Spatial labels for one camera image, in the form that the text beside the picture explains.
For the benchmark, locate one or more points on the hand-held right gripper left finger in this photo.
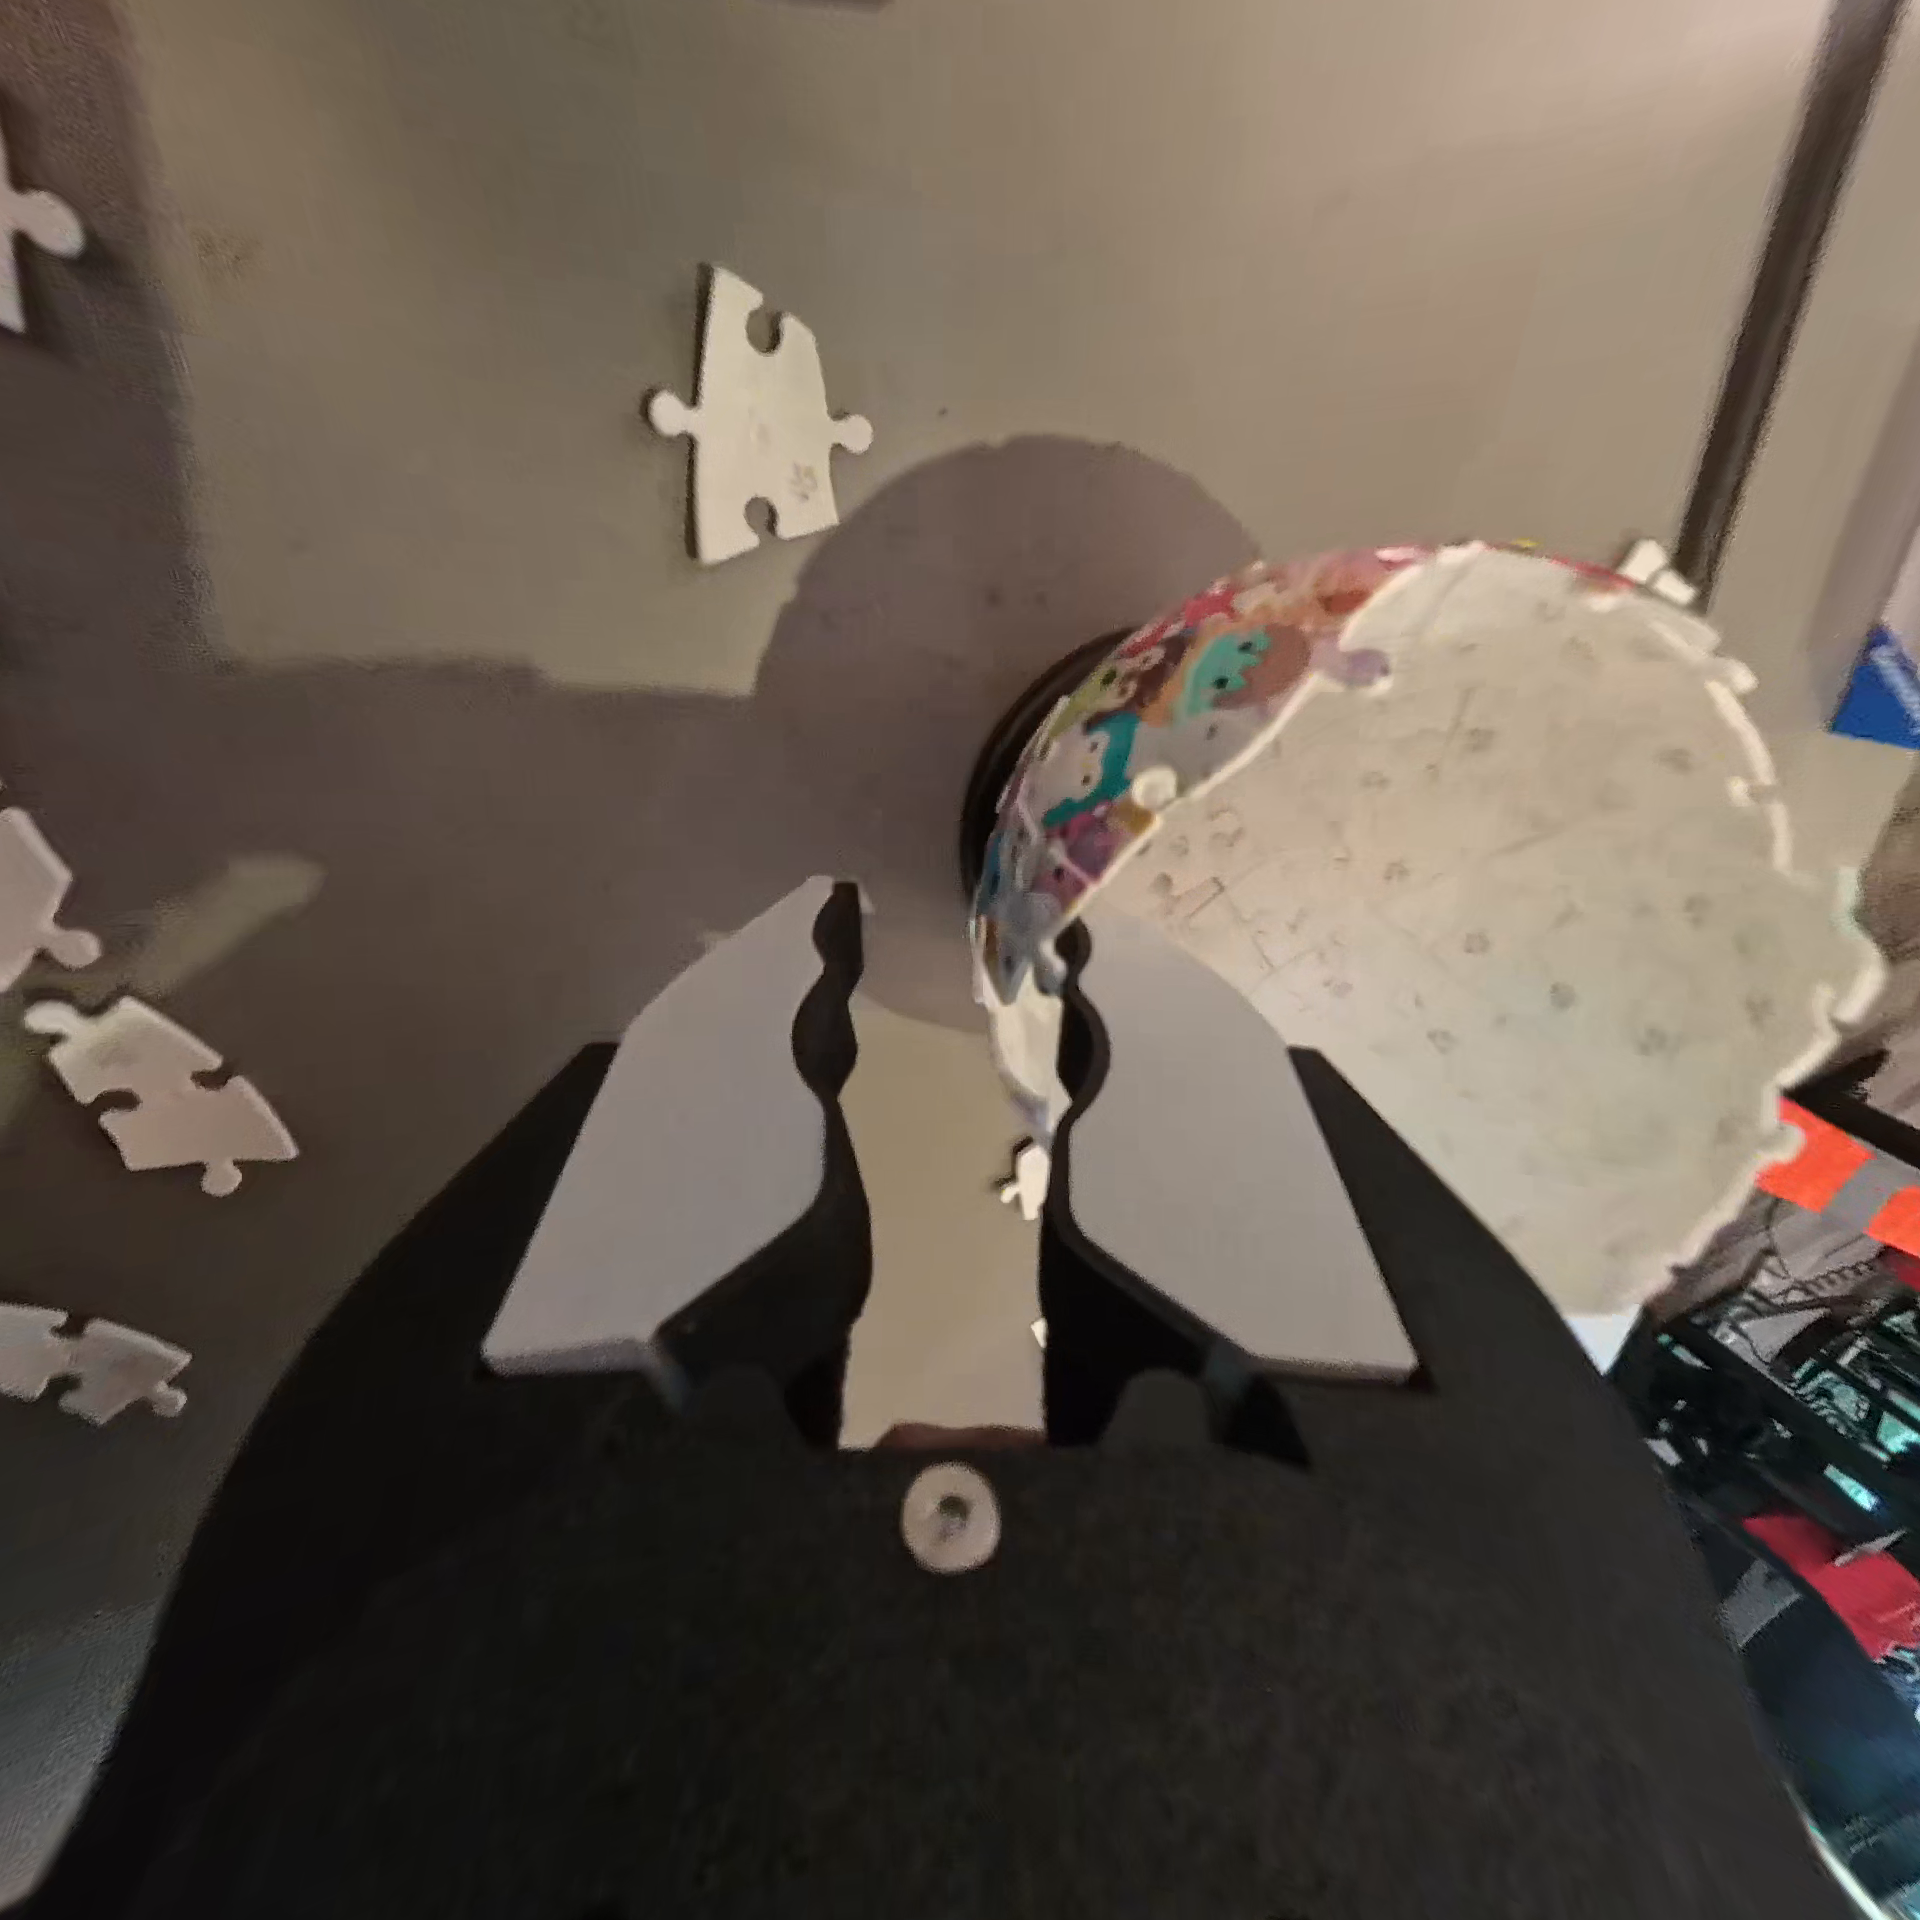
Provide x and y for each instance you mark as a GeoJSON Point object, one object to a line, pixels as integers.
{"type": "Point", "coordinates": [662, 1202]}

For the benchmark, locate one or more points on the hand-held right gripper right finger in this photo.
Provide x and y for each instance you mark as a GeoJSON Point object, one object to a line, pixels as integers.
{"type": "Point", "coordinates": [1231, 1202]}

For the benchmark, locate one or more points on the colourful puzzle ball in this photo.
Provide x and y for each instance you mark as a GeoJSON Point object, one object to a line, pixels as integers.
{"type": "Point", "coordinates": [1470, 902]}

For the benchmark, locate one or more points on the black ball stand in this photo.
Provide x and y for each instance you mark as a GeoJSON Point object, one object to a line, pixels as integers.
{"type": "Point", "coordinates": [1006, 751]}

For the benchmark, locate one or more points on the white puzzle piece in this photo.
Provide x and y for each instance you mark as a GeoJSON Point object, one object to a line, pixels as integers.
{"type": "Point", "coordinates": [30, 895]}
{"type": "Point", "coordinates": [757, 421]}
{"type": "Point", "coordinates": [1657, 566]}
{"type": "Point", "coordinates": [25, 227]}
{"type": "Point", "coordinates": [165, 1086]}
{"type": "Point", "coordinates": [86, 1360]}

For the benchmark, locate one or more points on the teal puzzle box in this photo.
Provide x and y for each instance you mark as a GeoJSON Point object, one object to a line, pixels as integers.
{"type": "Point", "coordinates": [1884, 692]}

